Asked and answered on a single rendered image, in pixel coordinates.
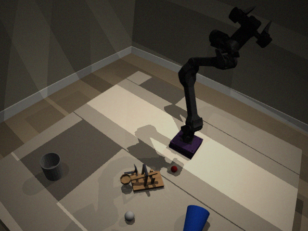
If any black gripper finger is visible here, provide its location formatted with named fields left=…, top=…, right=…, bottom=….
left=260, top=20, right=272, bottom=36
left=240, top=6, right=256, bottom=16

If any grey ball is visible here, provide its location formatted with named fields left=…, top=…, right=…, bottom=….
left=125, top=211, right=134, bottom=221

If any dark red ball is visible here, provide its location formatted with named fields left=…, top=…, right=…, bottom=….
left=171, top=166, right=177, bottom=172

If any dark grey cup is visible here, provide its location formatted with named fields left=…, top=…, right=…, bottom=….
left=39, top=152, right=64, bottom=181

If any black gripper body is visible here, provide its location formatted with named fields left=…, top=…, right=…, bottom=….
left=229, top=7, right=272, bottom=48

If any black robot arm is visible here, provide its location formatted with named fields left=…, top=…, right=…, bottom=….
left=178, top=15, right=261, bottom=144

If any blue cup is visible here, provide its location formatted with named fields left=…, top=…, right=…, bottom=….
left=183, top=205, right=210, bottom=231

